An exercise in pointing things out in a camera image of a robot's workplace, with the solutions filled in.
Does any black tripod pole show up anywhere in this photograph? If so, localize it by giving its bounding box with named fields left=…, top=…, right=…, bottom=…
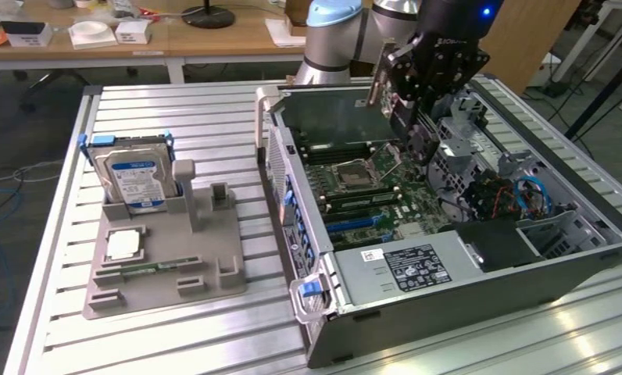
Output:
left=563, top=15, right=622, bottom=141

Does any black RAM stick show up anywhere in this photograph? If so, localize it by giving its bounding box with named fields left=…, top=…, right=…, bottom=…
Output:
left=323, top=189, right=399, bottom=213

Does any white floor cable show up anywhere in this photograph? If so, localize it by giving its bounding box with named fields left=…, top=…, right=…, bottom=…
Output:
left=0, top=158, right=63, bottom=183

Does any blue expansion slot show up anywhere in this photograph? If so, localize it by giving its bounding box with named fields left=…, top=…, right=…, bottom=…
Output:
left=324, top=216, right=383, bottom=232

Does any metal socket cover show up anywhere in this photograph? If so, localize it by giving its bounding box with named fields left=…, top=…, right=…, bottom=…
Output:
left=368, top=142, right=407, bottom=185

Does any plain white box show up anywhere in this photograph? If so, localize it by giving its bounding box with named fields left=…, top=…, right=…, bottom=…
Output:
left=113, top=20, right=153, bottom=45

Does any grey parts rack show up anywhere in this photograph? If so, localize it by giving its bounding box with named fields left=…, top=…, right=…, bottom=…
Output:
left=80, top=159, right=249, bottom=321

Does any CPU socket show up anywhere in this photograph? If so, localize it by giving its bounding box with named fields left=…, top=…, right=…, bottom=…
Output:
left=331, top=161, right=380, bottom=189

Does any white container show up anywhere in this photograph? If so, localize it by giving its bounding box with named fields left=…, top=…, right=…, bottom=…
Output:
left=527, top=52, right=560, bottom=89

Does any green motherboard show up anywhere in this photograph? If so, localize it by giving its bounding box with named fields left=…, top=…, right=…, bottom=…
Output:
left=295, top=132, right=461, bottom=252

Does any silver CPU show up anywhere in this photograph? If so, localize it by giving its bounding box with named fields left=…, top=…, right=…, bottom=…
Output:
left=105, top=230, right=143, bottom=261

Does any grey power supply unit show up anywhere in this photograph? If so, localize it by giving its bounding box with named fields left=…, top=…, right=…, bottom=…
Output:
left=333, top=230, right=483, bottom=306

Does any wooden cabinet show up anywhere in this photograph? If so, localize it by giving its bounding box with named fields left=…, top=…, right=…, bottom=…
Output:
left=471, top=0, right=583, bottom=95

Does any red wire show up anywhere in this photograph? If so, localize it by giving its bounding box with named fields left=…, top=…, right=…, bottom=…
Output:
left=489, top=186, right=516, bottom=220

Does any white box with black top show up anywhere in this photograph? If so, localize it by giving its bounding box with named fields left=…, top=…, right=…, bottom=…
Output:
left=0, top=21, right=55, bottom=48

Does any black chair base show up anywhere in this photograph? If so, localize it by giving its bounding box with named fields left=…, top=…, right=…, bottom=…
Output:
left=13, top=68, right=91, bottom=113

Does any wooden desk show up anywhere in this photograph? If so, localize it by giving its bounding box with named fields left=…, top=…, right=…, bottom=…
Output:
left=0, top=0, right=385, bottom=85

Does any green RAM stick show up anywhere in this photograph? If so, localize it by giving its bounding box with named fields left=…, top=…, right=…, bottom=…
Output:
left=117, top=260, right=188, bottom=275

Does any metal disk bay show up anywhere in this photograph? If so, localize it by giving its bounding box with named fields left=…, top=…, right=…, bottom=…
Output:
left=428, top=115, right=500, bottom=197

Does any black open PC case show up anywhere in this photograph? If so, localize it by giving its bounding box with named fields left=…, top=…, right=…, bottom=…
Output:
left=252, top=73, right=622, bottom=370

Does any graphics card with black heatsink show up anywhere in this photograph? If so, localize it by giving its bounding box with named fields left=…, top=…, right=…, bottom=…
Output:
left=365, top=37, right=441, bottom=167

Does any white box with round hole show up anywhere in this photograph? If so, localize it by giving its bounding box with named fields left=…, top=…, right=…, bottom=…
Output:
left=68, top=21, right=117, bottom=50

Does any white paper stack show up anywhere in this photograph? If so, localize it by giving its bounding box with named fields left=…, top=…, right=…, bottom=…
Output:
left=265, top=18, right=308, bottom=48

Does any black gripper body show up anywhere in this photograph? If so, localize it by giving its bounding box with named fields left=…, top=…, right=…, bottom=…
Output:
left=408, top=0, right=504, bottom=97

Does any blue case latch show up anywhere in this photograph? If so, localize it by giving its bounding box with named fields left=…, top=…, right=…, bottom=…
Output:
left=299, top=280, right=325, bottom=300

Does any brown cardboard box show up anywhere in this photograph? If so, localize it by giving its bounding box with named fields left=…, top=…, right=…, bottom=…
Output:
left=284, top=0, right=313, bottom=27

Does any hard disk in blue caddy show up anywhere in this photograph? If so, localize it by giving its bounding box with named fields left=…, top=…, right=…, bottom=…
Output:
left=76, top=132, right=184, bottom=215

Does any blue wire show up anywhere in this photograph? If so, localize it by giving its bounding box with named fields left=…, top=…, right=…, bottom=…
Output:
left=513, top=175, right=555, bottom=220

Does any black lamp base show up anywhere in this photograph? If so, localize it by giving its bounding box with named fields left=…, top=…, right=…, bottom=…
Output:
left=180, top=0, right=236, bottom=29

